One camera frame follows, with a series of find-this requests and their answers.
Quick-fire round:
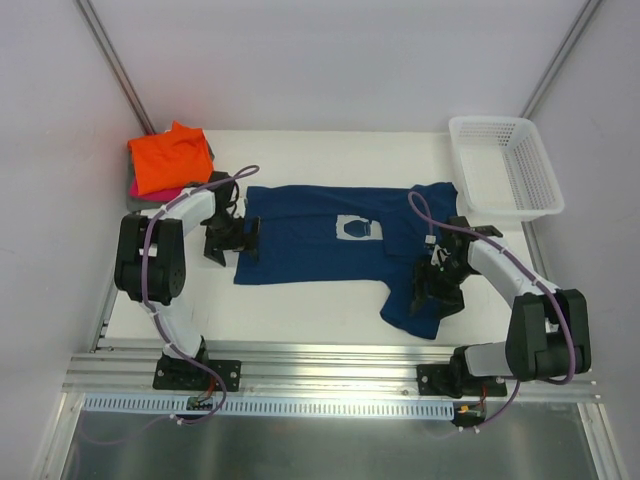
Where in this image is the blue t-shirt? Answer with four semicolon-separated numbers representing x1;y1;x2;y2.
234;183;457;340

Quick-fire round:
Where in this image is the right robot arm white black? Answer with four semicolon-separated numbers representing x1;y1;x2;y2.
410;216;592;396

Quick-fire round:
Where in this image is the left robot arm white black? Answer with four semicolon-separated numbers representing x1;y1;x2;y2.
114;165;261;388

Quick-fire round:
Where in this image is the pink folded t-shirt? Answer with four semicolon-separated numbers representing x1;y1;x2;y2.
128;180;182;203

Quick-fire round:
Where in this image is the white plastic basket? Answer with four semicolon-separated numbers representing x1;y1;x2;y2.
448;115;565;221

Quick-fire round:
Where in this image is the grey folded t-shirt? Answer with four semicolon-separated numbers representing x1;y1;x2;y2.
126;141;215;212

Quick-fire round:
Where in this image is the orange folded t-shirt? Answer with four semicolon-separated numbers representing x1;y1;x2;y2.
127;121;214;197

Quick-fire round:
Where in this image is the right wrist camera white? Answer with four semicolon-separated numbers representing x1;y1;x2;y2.
425;234;450;267

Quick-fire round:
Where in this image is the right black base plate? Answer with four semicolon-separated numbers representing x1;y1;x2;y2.
416;364;507;399

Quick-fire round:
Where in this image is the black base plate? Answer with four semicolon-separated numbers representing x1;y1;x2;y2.
416;364;507;399
152;355;242;392

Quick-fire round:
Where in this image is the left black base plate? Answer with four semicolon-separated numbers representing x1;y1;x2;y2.
152;355;242;392

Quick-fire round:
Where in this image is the aluminium mounting rail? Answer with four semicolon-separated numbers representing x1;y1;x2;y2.
60;341;599;402

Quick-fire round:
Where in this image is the white slotted cable duct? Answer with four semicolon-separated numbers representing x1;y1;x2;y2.
83;393;455;422

